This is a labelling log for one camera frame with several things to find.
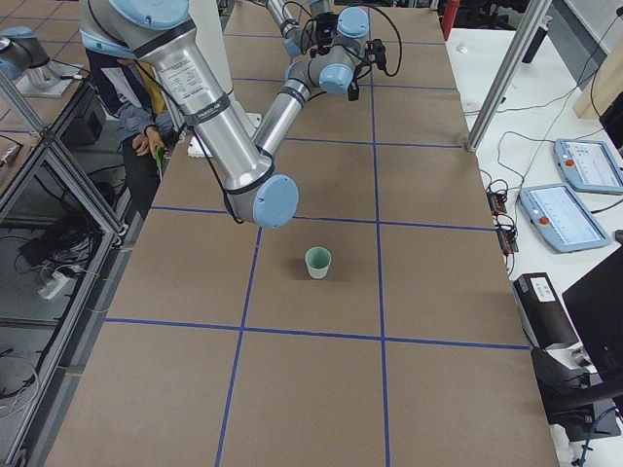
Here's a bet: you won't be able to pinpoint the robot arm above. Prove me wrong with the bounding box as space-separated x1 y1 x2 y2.
264 0 338 58
80 1 370 229

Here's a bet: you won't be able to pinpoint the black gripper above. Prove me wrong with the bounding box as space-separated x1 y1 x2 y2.
347 58 363 101

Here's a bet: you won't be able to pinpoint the near blue teach pendant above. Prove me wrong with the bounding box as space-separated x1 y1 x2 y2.
519 183 611 253

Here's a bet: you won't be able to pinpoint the aluminium frame post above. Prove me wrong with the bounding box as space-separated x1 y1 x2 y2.
465 0 552 153

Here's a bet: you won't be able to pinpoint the black monitor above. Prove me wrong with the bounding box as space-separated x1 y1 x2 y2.
563 247 622 379

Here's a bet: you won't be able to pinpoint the seated person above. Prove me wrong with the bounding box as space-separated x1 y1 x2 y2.
86 50 177 219

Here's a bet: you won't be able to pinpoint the green scissors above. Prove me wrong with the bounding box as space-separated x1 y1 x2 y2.
154 145 165 180

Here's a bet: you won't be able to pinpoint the green plastic cup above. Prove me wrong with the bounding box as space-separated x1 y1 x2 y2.
305 246 332 279

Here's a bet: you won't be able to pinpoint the red cylinder bottle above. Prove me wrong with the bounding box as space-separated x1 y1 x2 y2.
441 0 460 41

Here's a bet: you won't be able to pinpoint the blue teach pendant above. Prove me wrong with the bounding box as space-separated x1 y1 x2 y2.
554 138 622 195
519 183 611 253

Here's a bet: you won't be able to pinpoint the far blue teach pendant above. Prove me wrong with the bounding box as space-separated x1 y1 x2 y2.
554 138 622 195

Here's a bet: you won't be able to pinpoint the black power box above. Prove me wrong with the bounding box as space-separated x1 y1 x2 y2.
513 272 579 350

